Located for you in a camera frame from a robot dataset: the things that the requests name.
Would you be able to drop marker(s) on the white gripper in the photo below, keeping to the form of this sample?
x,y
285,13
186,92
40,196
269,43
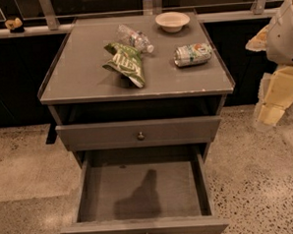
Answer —
x,y
284,38

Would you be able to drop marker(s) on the green jalapeno chip bag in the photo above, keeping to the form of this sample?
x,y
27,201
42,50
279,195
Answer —
x,y
127,61

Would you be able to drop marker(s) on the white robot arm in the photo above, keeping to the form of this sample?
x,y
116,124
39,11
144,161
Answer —
x,y
279,44

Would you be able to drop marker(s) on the round brass drawer knob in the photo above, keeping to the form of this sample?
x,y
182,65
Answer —
x,y
141,136

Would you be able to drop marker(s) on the grey drawer cabinet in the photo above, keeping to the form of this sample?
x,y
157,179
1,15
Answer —
x,y
78,90

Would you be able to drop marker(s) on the closed grey top drawer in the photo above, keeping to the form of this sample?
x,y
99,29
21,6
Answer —
x,y
158,132

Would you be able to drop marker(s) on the open grey middle drawer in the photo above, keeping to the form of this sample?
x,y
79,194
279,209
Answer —
x,y
153,190

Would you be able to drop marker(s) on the green white soda can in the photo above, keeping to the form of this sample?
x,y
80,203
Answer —
x,y
194,54

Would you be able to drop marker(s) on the white paper bowl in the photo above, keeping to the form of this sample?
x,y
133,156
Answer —
x,y
172,22

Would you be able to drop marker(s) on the clear plastic water bottle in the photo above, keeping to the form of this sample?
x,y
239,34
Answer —
x,y
134,38

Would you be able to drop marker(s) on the metal window railing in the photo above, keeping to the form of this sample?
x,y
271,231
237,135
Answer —
x,y
56,14

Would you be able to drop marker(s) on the small yellow black object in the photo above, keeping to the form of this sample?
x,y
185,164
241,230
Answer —
x,y
15,25

